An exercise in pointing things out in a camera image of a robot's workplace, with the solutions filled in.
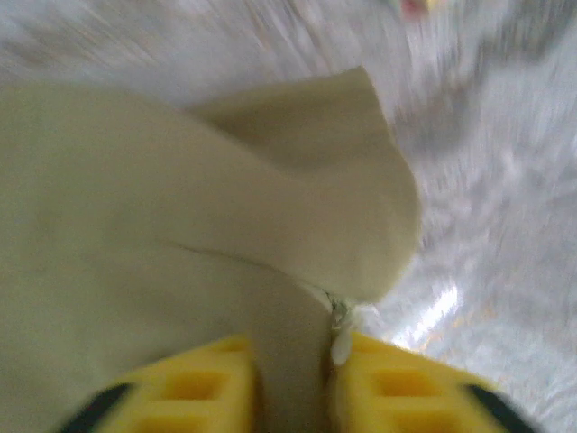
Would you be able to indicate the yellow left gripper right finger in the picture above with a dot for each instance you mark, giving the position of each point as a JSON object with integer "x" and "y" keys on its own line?
{"x": 405, "y": 397}

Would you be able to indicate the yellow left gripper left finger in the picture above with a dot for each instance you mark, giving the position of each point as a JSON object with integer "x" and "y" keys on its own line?
{"x": 189, "y": 388}

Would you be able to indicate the olive khaki skirt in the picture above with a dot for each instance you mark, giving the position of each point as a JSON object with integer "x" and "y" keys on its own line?
{"x": 135, "y": 203}

